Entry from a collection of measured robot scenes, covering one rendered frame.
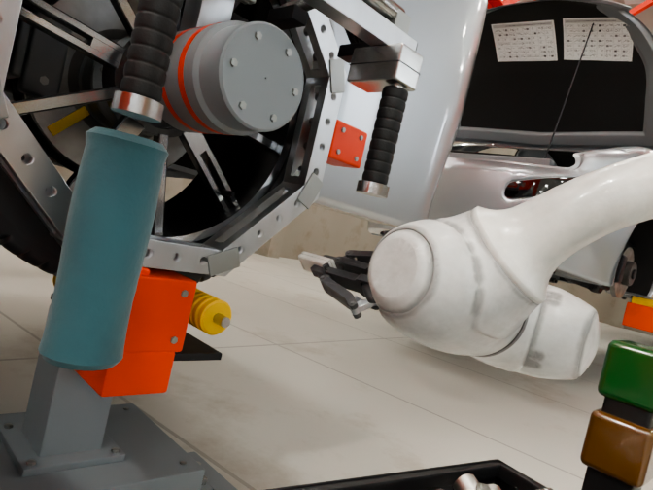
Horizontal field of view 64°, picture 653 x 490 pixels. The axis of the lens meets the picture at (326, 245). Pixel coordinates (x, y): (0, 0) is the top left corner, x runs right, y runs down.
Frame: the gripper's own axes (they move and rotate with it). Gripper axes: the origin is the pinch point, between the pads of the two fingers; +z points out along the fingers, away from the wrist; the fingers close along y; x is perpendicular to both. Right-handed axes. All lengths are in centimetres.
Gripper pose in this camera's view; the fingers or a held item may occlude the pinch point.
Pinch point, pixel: (318, 264)
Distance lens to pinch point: 82.5
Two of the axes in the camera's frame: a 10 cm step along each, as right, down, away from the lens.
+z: -6.9, -1.8, 7.0
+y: 6.4, -5.9, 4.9
